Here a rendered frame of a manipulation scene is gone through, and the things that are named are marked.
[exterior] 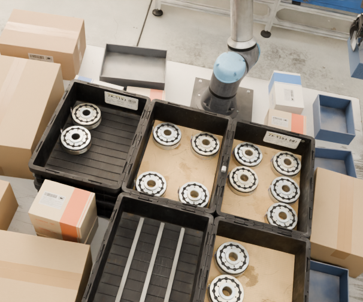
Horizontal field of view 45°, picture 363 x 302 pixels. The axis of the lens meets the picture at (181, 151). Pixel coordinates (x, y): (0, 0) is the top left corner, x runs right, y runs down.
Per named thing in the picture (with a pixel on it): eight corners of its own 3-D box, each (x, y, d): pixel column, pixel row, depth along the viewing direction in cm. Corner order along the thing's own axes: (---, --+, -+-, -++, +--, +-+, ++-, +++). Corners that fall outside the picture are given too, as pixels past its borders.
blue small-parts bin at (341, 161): (301, 187, 171) (307, 177, 165) (297, 155, 180) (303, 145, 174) (350, 192, 172) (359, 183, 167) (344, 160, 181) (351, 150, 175)
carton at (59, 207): (32, 223, 134) (27, 213, 127) (48, 191, 140) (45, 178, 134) (81, 238, 133) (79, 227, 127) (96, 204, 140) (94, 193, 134)
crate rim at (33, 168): (72, 82, 161) (72, 77, 159) (151, 101, 160) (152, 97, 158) (27, 171, 137) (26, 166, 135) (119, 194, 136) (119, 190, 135)
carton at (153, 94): (123, 120, 179) (123, 108, 173) (127, 97, 186) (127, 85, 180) (162, 124, 181) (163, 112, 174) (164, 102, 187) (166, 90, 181)
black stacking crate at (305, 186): (227, 137, 167) (233, 118, 157) (303, 156, 166) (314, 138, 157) (209, 230, 144) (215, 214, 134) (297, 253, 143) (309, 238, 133)
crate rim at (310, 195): (232, 121, 159) (233, 117, 157) (313, 141, 158) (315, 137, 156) (213, 217, 136) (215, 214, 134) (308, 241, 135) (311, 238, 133)
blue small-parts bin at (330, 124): (312, 103, 197) (318, 93, 192) (344, 109, 198) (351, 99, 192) (314, 139, 186) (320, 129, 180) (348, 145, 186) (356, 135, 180)
